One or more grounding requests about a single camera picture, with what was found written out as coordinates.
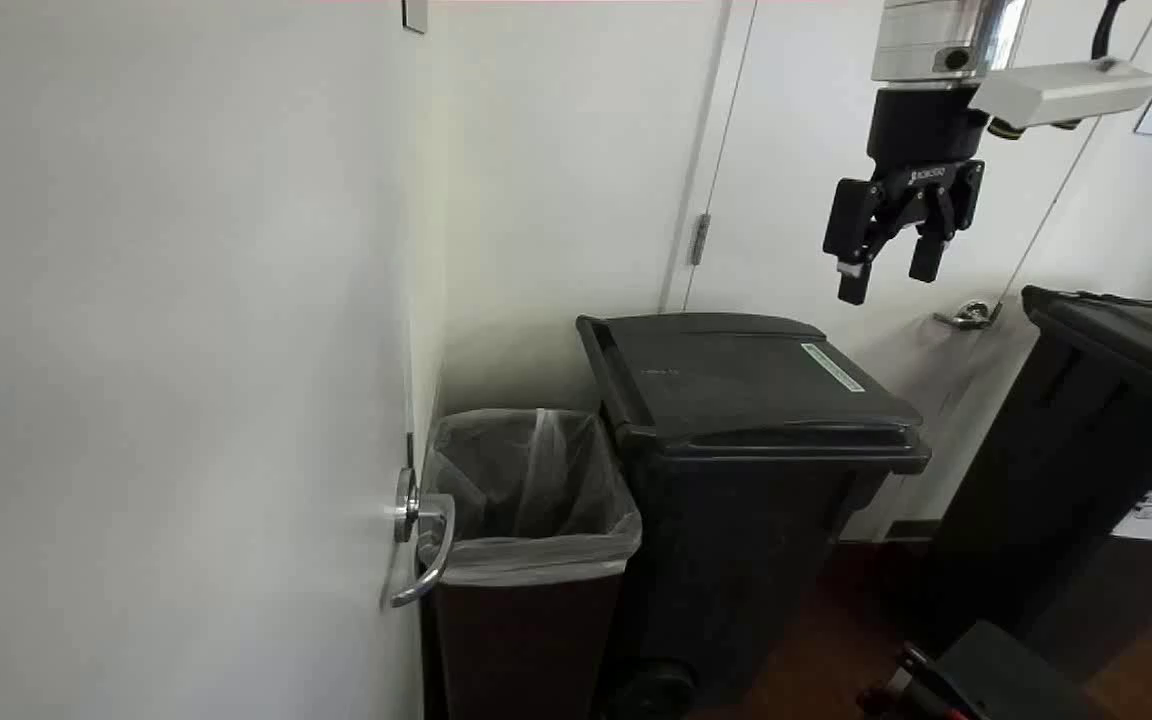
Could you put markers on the black trash bin lid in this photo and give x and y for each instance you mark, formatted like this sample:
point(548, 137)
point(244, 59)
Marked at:
point(736, 385)

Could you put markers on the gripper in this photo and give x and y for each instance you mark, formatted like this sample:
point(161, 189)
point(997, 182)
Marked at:
point(921, 130)

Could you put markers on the black wheeled trash bin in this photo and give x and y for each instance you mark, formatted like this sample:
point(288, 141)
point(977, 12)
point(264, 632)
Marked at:
point(736, 520)

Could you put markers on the open bin with clear liner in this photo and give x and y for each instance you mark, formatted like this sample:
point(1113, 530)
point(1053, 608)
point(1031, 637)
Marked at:
point(526, 560)

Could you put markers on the black labelled bin lid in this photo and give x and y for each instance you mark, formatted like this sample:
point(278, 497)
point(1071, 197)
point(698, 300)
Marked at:
point(1126, 330)

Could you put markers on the black bin with white label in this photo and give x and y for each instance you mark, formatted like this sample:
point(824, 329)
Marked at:
point(1056, 480)

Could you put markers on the white door with hinge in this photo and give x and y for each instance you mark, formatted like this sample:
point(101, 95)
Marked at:
point(806, 150)

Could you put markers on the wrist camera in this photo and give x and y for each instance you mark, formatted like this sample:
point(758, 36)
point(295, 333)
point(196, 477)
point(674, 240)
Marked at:
point(1066, 90)

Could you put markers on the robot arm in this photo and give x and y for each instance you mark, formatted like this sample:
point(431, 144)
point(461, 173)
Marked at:
point(941, 35)

